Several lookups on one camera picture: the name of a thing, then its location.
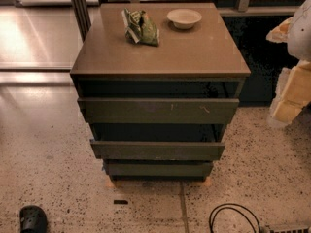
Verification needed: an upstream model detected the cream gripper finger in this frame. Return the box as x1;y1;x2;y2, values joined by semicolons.
266;17;292;43
267;61;311;126

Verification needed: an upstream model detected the drawer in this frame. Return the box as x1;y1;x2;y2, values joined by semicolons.
103;160;213;178
90;140;225;161
78;98;239;124

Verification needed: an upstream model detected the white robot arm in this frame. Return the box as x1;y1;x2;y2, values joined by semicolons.
266;0;311;128

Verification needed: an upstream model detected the brown drawer cabinet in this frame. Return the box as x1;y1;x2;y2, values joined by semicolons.
71;3;250;180

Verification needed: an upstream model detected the white bowl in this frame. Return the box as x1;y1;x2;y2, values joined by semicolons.
167;9;202;30

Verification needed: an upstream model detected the power strip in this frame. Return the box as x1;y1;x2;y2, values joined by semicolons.
261;224;311;233

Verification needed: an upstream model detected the green chip bag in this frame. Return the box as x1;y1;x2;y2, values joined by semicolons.
121;8;159;47

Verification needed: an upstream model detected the black perforated shoe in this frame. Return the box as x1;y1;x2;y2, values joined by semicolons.
19;205;48;233

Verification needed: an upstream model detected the black cable loop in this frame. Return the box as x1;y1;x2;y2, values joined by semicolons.
208;203;262;233

